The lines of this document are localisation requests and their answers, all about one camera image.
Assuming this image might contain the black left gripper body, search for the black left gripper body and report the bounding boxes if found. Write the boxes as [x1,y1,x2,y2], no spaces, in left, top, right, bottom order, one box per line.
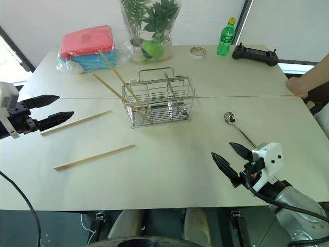
[7,100,41,135]

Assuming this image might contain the green round plastic object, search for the green round plastic object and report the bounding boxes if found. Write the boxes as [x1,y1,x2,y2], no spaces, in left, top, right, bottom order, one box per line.
[140,39,165,63]

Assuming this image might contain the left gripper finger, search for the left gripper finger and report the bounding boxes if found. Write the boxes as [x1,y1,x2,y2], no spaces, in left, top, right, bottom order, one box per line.
[23,94,61,109]
[38,111,75,132]

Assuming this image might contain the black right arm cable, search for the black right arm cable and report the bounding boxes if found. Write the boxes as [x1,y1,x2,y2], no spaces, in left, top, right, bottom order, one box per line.
[244,171,329,222]

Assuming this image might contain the green plant in wrapped vase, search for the green plant in wrapped vase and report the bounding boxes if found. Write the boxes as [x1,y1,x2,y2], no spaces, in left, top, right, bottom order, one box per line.
[119,0,182,64]

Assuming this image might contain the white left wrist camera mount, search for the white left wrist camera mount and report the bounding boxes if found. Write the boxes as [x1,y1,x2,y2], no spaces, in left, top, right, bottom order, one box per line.
[0,81,20,140]

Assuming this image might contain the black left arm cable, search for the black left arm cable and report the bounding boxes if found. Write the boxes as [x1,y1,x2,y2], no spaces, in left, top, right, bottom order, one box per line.
[0,170,42,247]

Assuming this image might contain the pale rounded shape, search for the pale rounded shape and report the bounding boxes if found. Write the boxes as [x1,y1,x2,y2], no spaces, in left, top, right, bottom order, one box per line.
[184,208,212,245]
[106,209,142,240]

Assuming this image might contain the wire metal basket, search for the wire metal basket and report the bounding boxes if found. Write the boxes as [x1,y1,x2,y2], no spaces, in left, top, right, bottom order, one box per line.
[121,67,196,130]

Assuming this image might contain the silver metal spoon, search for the silver metal spoon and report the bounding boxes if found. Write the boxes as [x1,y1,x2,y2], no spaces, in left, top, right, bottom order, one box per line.
[224,111,257,149]

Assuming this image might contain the person's bare hand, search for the person's bare hand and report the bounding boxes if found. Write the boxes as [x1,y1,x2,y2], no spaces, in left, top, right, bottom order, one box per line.
[286,76,310,99]

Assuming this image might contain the thin white cable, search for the thin white cable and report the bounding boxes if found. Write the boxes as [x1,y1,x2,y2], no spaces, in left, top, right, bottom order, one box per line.
[80,212,98,244]

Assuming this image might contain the pink packaged cloth pack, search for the pink packaged cloth pack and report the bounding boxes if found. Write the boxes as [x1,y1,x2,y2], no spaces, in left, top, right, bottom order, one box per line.
[59,25,116,59]

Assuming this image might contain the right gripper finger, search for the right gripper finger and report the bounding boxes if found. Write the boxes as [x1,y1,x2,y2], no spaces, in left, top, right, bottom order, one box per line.
[229,142,254,163]
[211,151,242,182]

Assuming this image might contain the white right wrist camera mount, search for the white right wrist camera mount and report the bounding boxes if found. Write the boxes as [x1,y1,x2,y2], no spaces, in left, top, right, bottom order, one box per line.
[251,142,284,192]

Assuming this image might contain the wooden chopstick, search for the wooden chopstick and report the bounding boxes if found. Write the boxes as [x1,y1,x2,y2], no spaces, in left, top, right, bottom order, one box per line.
[98,49,152,122]
[53,144,136,171]
[40,110,112,136]
[92,73,149,115]

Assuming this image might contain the green plastic soda bottle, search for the green plastic soda bottle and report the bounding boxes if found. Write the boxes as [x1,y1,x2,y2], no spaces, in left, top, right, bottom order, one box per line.
[216,17,237,57]

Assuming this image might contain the black remote controller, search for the black remote controller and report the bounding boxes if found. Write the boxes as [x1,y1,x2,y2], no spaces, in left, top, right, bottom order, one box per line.
[232,42,280,67]

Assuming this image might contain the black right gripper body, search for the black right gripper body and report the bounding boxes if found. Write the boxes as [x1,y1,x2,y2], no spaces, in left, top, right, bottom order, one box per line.
[230,157,266,189]

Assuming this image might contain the black table leg bracket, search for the black table leg bracket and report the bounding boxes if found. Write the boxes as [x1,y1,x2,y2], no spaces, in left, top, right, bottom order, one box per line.
[95,210,107,239]
[229,209,251,247]

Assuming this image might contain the blue packaged cloth pack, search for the blue packaged cloth pack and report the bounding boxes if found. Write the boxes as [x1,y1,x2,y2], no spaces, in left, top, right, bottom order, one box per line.
[58,48,124,70]

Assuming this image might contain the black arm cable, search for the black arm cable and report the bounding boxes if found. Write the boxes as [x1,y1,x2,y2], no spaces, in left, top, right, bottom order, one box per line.
[0,170,42,247]
[244,171,329,222]

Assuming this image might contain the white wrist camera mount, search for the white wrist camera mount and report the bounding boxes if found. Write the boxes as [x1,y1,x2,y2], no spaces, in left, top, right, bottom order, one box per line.
[251,142,284,192]
[0,81,20,140]

